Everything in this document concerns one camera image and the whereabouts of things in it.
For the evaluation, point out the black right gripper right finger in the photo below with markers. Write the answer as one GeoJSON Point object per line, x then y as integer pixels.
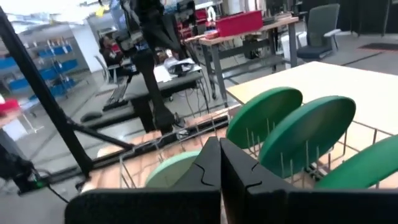
{"type": "Point", "coordinates": [311, 208]}

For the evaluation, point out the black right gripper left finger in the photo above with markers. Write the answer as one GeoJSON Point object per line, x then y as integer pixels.
{"type": "Point", "coordinates": [140, 208]}

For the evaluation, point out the pale green plate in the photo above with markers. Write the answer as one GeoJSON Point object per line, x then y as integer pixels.
{"type": "Point", "coordinates": [169, 171]}

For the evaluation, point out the black device green light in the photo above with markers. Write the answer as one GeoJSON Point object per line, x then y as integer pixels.
{"type": "Point", "coordinates": [29, 182]}

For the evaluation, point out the black keyboard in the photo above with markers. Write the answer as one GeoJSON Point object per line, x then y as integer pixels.
{"type": "Point", "coordinates": [116, 95]}

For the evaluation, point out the large beige desk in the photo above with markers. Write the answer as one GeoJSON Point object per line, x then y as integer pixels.
{"type": "Point", "coordinates": [342, 84]}

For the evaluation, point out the white paper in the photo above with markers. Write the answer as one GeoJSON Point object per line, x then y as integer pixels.
{"type": "Point", "coordinates": [161, 74]}

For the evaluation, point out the grey side table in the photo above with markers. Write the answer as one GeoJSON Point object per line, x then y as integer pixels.
{"type": "Point", "coordinates": [186, 79]}

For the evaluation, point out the person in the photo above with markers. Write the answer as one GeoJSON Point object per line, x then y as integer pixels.
{"type": "Point", "coordinates": [109, 56]}

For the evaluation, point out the shelf with blue bins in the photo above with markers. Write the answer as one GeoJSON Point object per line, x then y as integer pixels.
{"type": "Point", "coordinates": [56, 67]}

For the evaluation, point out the red container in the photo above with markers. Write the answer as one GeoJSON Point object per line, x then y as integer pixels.
{"type": "Point", "coordinates": [7, 105]}

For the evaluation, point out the dark floor mat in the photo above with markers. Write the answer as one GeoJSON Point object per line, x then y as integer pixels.
{"type": "Point", "coordinates": [379, 46]}

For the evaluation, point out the grey chair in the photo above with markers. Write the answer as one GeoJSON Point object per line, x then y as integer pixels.
{"type": "Point", "coordinates": [320, 28]}

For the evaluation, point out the wooden workbench grey legs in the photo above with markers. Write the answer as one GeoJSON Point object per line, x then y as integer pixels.
{"type": "Point", "coordinates": [280, 22]}

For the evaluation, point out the red box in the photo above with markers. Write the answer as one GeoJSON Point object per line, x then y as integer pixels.
{"type": "Point", "coordinates": [239, 23]}

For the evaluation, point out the black partition panels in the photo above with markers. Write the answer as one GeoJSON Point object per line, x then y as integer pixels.
{"type": "Point", "coordinates": [363, 15]}

